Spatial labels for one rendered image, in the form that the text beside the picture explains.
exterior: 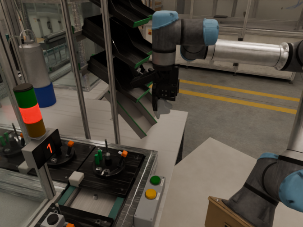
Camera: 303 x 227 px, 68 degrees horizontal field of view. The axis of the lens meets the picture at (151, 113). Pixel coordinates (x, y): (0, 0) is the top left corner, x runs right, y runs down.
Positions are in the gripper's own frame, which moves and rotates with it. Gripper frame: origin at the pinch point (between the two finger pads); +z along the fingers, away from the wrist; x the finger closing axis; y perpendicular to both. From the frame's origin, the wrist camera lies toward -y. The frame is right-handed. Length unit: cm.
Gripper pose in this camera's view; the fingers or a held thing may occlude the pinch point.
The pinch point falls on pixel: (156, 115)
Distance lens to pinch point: 83.5
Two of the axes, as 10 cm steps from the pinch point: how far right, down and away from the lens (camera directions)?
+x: 2.6, -5.0, 8.3
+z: 0.0, 8.6, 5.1
